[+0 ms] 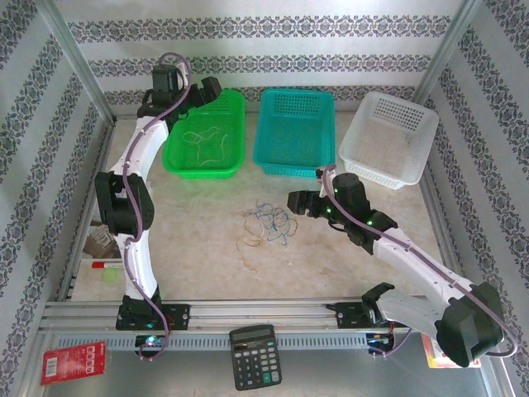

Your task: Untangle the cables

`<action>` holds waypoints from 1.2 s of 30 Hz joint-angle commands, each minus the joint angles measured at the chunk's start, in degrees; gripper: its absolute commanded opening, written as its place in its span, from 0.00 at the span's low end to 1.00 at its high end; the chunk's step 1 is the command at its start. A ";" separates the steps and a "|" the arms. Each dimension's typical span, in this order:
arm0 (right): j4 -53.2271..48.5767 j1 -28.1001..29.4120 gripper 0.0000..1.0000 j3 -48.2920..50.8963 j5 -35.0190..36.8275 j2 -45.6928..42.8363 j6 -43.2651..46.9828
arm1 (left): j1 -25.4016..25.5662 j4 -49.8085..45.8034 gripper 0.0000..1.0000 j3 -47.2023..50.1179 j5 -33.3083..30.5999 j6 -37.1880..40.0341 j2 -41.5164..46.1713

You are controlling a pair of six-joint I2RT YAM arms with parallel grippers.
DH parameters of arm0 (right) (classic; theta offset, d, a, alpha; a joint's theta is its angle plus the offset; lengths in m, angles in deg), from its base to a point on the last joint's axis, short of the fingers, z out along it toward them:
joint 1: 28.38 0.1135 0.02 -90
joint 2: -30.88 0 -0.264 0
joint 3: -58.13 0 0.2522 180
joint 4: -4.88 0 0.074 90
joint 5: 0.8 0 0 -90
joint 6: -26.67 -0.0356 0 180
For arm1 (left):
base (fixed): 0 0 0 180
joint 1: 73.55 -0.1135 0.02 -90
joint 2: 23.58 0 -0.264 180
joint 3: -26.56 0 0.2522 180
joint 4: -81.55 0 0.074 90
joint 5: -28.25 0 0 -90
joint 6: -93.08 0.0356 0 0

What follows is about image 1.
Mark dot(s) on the pile of rubber bands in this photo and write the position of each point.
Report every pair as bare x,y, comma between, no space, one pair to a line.
273,215
226,142

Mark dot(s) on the green tape roll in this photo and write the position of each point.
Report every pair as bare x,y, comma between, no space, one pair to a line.
105,276

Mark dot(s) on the red card package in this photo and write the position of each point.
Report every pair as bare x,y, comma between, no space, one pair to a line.
72,364

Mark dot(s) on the small circuit board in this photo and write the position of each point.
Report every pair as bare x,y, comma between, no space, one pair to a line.
151,341
380,340

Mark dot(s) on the teal plastic basket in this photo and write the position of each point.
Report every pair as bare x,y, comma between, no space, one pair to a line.
293,136

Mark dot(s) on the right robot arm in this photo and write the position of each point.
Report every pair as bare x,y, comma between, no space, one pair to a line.
417,260

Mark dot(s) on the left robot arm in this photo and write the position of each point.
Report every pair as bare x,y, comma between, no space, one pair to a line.
140,144

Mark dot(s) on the white plastic basket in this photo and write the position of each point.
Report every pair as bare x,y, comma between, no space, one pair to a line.
388,140

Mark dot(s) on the red white USB stick package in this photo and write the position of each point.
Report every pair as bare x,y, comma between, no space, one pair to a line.
432,351

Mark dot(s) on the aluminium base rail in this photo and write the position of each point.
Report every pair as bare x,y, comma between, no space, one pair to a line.
256,310

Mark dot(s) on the green plastic basket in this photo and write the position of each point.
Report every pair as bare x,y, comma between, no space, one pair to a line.
206,120

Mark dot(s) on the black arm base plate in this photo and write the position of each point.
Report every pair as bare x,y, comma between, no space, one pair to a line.
347,316
179,316

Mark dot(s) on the grey book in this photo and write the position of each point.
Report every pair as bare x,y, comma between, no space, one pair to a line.
99,240

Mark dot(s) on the black calculator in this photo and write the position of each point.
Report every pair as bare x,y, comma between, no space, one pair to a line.
254,360

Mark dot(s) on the red white marker pen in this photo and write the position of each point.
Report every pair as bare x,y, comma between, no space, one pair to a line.
105,265

